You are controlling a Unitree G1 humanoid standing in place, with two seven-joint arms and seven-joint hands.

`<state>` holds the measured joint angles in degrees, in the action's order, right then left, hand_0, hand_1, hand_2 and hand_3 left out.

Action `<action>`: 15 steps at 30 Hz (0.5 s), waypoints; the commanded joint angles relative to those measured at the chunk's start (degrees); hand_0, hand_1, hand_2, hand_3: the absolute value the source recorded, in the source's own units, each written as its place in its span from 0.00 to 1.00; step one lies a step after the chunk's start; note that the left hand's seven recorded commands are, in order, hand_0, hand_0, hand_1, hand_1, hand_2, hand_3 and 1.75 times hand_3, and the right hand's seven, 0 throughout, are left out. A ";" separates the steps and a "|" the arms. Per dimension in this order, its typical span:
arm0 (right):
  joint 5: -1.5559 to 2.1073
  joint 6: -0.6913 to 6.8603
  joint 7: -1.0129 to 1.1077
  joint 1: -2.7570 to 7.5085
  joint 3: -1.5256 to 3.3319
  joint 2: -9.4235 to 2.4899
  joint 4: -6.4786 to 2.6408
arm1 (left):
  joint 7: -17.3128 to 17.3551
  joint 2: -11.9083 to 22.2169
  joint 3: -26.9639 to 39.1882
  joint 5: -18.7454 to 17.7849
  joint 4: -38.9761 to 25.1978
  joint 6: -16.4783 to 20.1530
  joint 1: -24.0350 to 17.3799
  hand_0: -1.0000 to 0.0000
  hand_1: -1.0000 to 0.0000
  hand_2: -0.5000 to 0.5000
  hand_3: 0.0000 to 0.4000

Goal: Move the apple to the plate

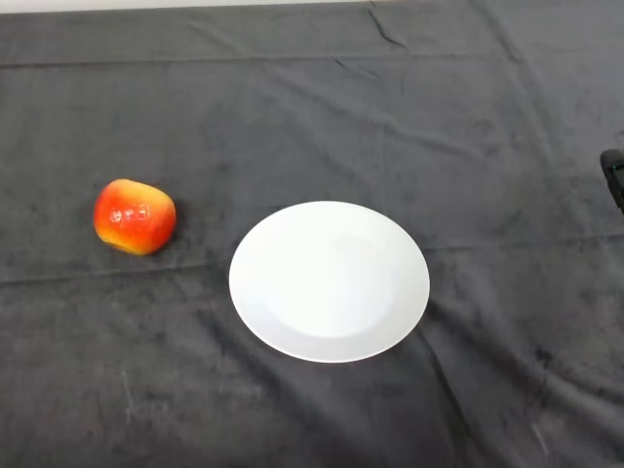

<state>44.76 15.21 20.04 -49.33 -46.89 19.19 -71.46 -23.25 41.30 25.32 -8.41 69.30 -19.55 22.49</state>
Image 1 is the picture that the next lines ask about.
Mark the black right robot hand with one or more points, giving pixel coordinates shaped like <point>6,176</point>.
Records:
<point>616,175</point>

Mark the red yellow apple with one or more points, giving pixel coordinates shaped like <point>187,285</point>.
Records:
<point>134,217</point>

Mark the round white plate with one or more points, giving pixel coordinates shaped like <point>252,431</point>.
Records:
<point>329,283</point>

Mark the black table cloth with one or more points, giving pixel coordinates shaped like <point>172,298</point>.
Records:
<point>312,122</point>

